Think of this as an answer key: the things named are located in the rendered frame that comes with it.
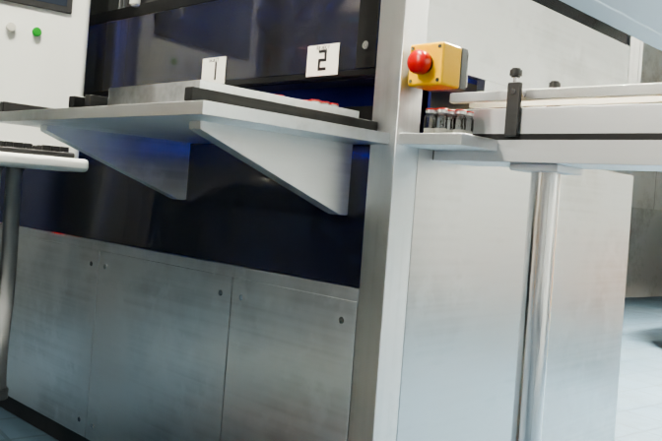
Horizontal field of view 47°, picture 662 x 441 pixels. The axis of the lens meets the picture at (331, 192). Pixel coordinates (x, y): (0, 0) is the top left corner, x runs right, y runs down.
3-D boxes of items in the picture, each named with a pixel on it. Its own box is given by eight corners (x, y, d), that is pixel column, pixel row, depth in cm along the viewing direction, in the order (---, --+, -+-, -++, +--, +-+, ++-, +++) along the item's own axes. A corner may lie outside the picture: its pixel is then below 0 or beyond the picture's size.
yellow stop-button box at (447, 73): (431, 93, 136) (434, 52, 136) (465, 91, 131) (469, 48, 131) (405, 86, 131) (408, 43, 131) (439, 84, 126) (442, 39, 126)
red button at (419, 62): (417, 77, 131) (419, 53, 131) (436, 76, 128) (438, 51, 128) (403, 73, 128) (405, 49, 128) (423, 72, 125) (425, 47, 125)
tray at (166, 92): (262, 132, 153) (263, 114, 153) (358, 131, 135) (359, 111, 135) (107, 108, 129) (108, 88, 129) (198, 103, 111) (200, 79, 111)
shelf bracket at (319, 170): (335, 214, 142) (341, 144, 142) (347, 215, 140) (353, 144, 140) (182, 206, 117) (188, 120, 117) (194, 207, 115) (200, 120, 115)
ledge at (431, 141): (445, 152, 143) (446, 141, 143) (506, 153, 134) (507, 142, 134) (398, 144, 133) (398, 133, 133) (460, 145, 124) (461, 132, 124)
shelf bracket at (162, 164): (178, 199, 177) (182, 143, 177) (186, 200, 175) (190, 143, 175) (34, 190, 152) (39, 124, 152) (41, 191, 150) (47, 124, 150)
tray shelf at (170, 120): (189, 146, 188) (190, 138, 188) (417, 149, 140) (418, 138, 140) (-8, 121, 154) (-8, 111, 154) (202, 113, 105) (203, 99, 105)
